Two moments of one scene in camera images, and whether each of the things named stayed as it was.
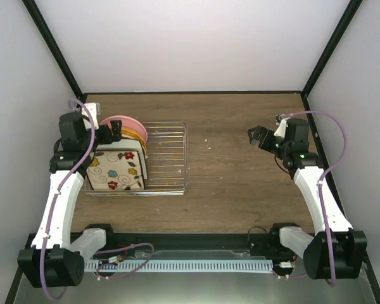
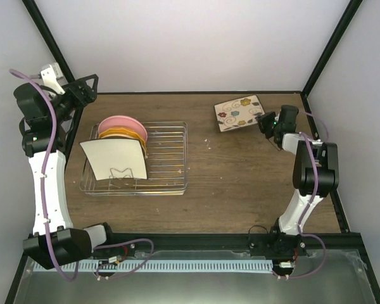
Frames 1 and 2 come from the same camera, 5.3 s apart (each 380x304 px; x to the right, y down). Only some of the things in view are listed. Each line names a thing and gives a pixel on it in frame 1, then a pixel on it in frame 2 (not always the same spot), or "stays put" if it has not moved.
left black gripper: (116, 132) to (90, 97)
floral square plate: (115, 170) to (238, 113)
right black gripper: (261, 130) to (262, 121)
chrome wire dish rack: (167, 162) stays put
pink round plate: (129, 123) stays put
